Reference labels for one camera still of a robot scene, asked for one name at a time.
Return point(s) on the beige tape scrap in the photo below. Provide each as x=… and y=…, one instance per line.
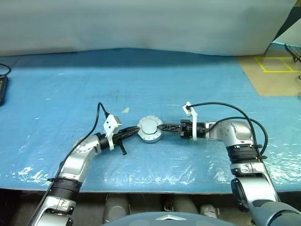
x=125, y=110

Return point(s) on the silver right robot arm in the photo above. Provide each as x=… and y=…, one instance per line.
x=235, y=131

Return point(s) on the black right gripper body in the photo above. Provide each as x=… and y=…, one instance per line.
x=185, y=129

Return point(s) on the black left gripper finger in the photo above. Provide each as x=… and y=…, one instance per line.
x=130, y=130
x=128, y=135

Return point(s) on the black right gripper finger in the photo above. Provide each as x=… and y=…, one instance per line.
x=172, y=131
x=170, y=126

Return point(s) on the grey rounded shape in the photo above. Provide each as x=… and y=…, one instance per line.
x=209, y=210
x=116, y=204

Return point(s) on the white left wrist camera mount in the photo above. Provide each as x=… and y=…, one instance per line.
x=109, y=127

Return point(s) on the black flat device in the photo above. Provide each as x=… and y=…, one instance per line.
x=2, y=89

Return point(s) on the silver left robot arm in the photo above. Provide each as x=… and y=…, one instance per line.
x=75, y=160

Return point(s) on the black metal stand frame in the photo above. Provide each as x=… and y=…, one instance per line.
x=290, y=53

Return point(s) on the white backdrop sheet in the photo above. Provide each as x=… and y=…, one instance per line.
x=141, y=23

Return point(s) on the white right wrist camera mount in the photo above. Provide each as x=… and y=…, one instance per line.
x=194, y=127

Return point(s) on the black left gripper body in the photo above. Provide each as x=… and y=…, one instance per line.
x=117, y=138

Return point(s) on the blue plastic table cover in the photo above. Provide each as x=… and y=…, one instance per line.
x=70, y=94

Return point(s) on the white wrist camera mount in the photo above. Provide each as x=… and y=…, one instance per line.
x=109, y=127
x=194, y=127

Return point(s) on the grey-blue robot torso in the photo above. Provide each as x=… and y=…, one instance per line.
x=141, y=220

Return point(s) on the round silver metal disc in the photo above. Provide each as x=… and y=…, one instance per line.
x=149, y=126

